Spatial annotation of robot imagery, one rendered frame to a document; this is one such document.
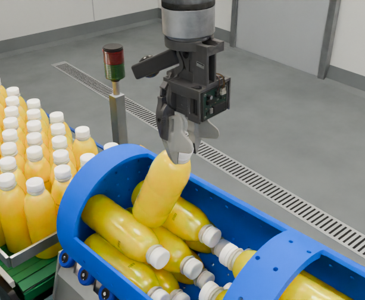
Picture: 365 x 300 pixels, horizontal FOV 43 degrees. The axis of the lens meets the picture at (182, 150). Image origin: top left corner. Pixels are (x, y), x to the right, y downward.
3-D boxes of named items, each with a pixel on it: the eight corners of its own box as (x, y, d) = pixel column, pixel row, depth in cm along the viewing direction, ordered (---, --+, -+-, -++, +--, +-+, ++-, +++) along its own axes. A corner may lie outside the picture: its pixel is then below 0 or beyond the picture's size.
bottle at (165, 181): (162, 232, 91) (194, 176, 77) (128, 219, 90) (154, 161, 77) (170, 204, 95) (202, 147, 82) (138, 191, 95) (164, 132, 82)
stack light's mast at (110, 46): (115, 100, 147) (111, 51, 139) (102, 94, 151) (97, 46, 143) (130, 94, 151) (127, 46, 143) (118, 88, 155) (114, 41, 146)
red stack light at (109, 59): (112, 66, 141) (111, 54, 139) (99, 61, 145) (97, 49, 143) (128, 61, 145) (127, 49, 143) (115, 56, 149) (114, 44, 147)
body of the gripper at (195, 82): (197, 129, 68) (196, 49, 62) (156, 112, 73) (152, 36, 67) (231, 112, 72) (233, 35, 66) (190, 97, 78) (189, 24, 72)
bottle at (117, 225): (110, 190, 100) (171, 233, 88) (107, 218, 102) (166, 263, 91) (83, 199, 95) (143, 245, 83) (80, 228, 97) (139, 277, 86)
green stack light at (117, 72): (113, 82, 144) (112, 67, 141) (100, 76, 148) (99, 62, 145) (129, 76, 148) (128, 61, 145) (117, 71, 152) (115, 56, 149)
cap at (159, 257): (163, 241, 88) (169, 246, 87) (160, 259, 90) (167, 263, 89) (147, 249, 85) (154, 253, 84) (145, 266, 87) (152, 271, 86)
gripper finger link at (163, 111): (160, 143, 72) (165, 87, 69) (153, 139, 73) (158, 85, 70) (181, 136, 75) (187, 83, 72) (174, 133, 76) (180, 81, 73)
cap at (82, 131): (80, 141, 127) (79, 135, 126) (73, 136, 130) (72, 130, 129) (92, 136, 129) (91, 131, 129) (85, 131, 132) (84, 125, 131)
